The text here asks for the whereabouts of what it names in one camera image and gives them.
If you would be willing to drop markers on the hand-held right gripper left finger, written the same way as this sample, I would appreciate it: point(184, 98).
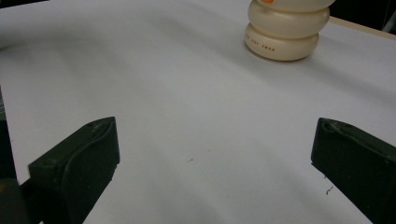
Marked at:
point(77, 168)

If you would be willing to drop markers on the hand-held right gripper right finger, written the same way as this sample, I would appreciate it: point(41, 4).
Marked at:
point(358, 165)

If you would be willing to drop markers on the white table sheet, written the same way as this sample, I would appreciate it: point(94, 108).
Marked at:
point(193, 102)

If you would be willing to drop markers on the wooden table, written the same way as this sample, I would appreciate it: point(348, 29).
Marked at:
point(362, 28)

